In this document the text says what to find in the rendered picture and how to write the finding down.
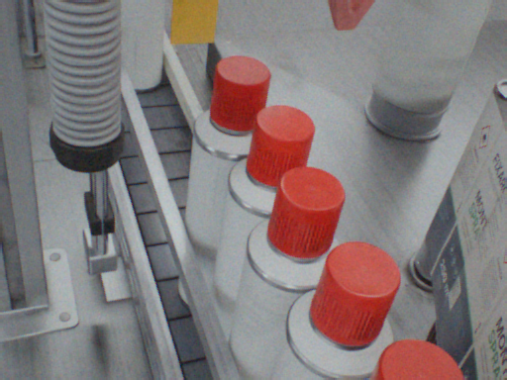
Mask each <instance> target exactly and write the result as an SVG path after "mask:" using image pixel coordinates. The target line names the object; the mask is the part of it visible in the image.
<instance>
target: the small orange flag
mask: <svg viewBox="0 0 507 380"><path fill-rule="evenodd" d="M218 5H219V0H172V11H171V24H170V44H171V45H192V44H207V43H213V42H214V41H215V34H216V20H217V12H218Z"/></svg>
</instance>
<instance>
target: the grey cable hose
mask: <svg viewBox="0 0 507 380"><path fill-rule="evenodd" d="M43 7H44V17H45V28H46V38H47V49H48V69H49V84H50V91H51V110H52V121H51V126H50V129H49V136H50V146H51V149H52V151H53V153H54V155H55V157H56V159H57V161H58V163H60V164H61V165H62V166H63V167H66V168H67V169H70V170H71V171H78V172H83V173H93V172H98V171H104V170H106V169H108V168H109V167H113V165H114V164H116V163H117V161H118V160H119V159H120V157H121V153H122V152H123V151H124V144H125V125H124V124H123V123H122V122H121V48H122V45H121V29H122V24H121V19H122V14H121V9H122V2H121V0H43Z"/></svg>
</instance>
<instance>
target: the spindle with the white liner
mask: <svg viewBox="0 0 507 380"><path fill-rule="evenodd" d="M491 3H492V0H400V1H399V7H398V10H397V13H396V14H395V17H394V22H393V24H392V27H391V30H390V36H389V39H388V42H387V44H386V47H385V52H384V54H383V57H382V59H381V63H380V66H379V69H378V72H377V74H376V76H375V77H374V79H373V81H372V90H373V92H372V95H370V96H369V97H368V98H367V100H366V102H365V104H364V112H365V114H366V115H367V118H368V119H369V120H370V121H371V122H372V123H373V124H374V125H375V126H376V127H377V128H378V129H380V130H381V131H384V132H385V133H386V134H388V135H392V136H394V137H396V138H398V139H404V140H409V141H422V140H426V139H432V138H434V137H435V136H436V135H439V134H440V131H441V130H442V129H443V126H444V118H443V116H444V113H445V112H447V111H448V110H449V108H450V106H451V104H452V102H453V97H454V93H455V91H456V89H457V85H458V83H459V81H460V78H461V77H462V72H463V70H464V68H465V65H466V62H467V60H468V59H469V57H470V55H471V51H472V49H473V47H474V45H475V43H476V38H477V36H478V33H479V32H480V30H481V26H482V25H483V23H484V20H485V17H486V16H487V13H488V12H489V9H490V5H491Z"/></svg>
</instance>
